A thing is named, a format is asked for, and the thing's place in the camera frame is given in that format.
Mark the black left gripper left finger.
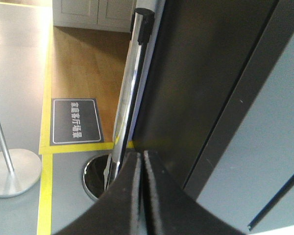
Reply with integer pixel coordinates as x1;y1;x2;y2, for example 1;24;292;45
57;152;143;235

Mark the white fridge door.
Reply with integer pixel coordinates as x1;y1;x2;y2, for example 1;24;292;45
133;0;294;235

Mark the silver sign stand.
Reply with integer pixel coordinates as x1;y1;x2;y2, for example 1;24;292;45
0;123;42;198

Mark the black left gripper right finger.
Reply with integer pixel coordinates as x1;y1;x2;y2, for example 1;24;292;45
142;150;241;235

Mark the black floor label sign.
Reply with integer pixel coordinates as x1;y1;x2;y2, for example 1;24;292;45
50;98;104;145

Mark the white panelled cabinet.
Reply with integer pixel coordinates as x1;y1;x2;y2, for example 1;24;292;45
52;0;136;32

